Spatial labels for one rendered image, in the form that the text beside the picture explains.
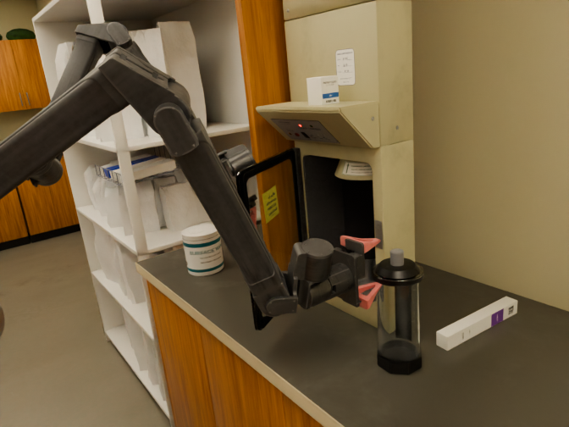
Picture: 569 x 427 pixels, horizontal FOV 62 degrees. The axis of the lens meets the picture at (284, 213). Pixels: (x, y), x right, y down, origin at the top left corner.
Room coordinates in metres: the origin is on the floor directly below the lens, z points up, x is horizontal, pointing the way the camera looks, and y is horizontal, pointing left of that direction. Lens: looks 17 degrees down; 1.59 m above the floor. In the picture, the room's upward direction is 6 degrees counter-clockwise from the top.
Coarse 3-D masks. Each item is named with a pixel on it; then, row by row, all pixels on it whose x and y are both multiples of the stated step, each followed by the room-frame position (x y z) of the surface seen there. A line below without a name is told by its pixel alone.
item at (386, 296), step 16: (384, 288) 0.88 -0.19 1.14; (400, 288) 0.87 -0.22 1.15; (416, 288) 0.88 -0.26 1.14; (384, 304) 0.88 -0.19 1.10; (400, 304) 0.87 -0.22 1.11; (416, 304) 0.88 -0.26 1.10; (384, 320) 0.89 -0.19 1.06; (400, 320) 0.87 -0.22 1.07; (416, 320) 0.88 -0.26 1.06; (384, 336) 0.89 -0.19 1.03; (400, 336) 0.87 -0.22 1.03; (416, 336) 0.88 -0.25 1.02; (384, 352) 0.89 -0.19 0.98; (400, 352) 0.87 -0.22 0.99; (416, 352) 0.88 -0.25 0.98
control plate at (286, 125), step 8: (272, 120) 1.22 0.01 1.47; (280, 120) 1.19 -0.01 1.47; (288, 120) 1.16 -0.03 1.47; (296, 120) 1.13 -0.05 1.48; (304, 120) 1.10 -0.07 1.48; (312, 120) 1.08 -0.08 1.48; (280, 128) 1.23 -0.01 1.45; (288, 128) 1.20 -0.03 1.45; (296, 128) 1.17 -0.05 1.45; (304, 128) 1.14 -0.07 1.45; (312, 128) 1.11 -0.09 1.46; (320, 128) 1.09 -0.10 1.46; (296, 136) 1.22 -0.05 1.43; (304, 136) 1.19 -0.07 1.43; (312, 136) 1.15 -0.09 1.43; (320, 136) 1.13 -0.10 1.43; (328, 136) 1.10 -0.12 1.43
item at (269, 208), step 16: (288, 160) 1.24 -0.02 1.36; (256, 176) 1.08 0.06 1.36; (272, 176) 1.15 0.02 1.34; (288, 176) 1.23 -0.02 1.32; (256, 192) 1.07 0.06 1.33; (272, 192) 1.14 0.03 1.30; (288, 192) 1.22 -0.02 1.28; (256, 208) 1.06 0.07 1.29; (272, 208) 1.13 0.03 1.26; (288, 208) 1.21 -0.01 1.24; (256, 224) 1.05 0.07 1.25; (272, 224) 1.12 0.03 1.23; (288, 224) 1.21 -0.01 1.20; (272, 240) 1.12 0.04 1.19; (288, 240) 1.20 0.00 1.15; (272, 256) 1.11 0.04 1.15; (288, 256) 1.19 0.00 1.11; (256, 320) 1.01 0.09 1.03
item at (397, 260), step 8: (392, 256) 0.91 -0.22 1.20; (400, 256) 0.90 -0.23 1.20; (384, 264) 0.91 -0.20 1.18; (392, 264) 0.91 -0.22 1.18; (400, 264) 0.90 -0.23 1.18; (408, 264) 0.90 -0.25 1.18; (416, 264) 0.91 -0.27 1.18; (384, 272) 0.89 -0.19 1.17; (392, 272) 0.88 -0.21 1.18; (400, 272) 0.88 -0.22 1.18; (408, 272) 0.88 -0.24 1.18; (416, 272) 0.88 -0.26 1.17
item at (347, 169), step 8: (344, 160) 1.18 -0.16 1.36; (344, 168) 1.17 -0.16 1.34; (352, 168) 1.15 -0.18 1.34; (360, 168) 1.14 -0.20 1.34; (368, 168) 1.13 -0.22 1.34; (336, 176) 1.19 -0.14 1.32; (344, 176) 1.16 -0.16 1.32; (352, 176) 1.14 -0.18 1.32; (360, 176) 1.13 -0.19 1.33; (368, 176) 1.12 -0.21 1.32
